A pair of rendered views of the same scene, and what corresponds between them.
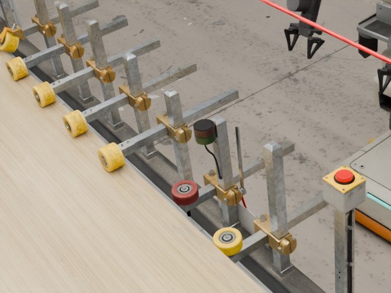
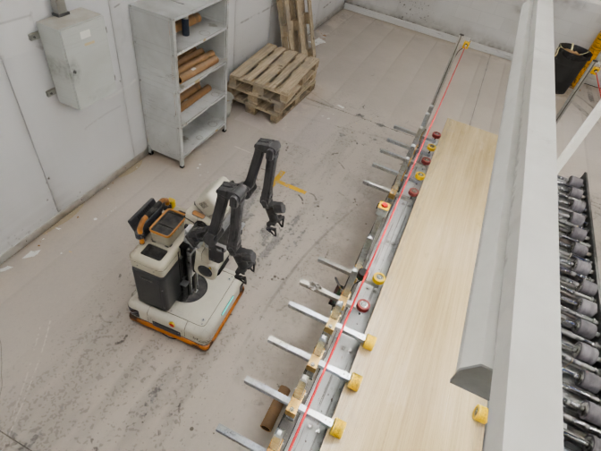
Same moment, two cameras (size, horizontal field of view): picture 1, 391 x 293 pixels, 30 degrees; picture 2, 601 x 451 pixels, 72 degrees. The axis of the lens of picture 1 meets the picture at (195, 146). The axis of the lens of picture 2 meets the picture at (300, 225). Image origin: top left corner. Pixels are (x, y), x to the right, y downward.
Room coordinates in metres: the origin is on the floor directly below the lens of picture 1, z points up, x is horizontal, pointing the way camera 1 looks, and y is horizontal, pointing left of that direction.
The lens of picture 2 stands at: (3.05, 0.78, 2.94)
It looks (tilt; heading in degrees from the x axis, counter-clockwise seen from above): 45 degrees down; 225
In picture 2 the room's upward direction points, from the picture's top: 12 degrees clockwise
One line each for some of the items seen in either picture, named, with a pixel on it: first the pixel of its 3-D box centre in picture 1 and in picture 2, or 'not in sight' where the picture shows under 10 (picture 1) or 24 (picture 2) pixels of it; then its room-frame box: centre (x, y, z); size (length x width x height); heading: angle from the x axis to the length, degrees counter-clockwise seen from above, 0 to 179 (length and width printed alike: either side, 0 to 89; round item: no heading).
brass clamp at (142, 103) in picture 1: (134, 96); (316, 358); (2.14, 0.18, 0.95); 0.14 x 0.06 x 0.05; 29
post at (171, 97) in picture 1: (181, 150); (331, 326); (1.91, 0.05, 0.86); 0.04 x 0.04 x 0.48; 29
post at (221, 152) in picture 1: (226, 181); (346, 293); (1.69, -0.07, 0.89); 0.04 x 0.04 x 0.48; 29
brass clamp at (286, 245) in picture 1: (274, 235); not in sight; (1.49, -0.18, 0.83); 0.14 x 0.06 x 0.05; 29
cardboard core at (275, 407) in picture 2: not in sight; (275, 407); (2.19, 0.05, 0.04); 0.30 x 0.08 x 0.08; 29
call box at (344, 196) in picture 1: (344, 190); (383, 209); (1.24, -0.32, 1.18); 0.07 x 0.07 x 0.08; 29
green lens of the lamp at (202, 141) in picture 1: (205, 135); not in sight; (1.66, -0.03, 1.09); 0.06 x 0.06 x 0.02
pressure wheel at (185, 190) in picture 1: (187, 201); (361, 309); (1.66, 0.05, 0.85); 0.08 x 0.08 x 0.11
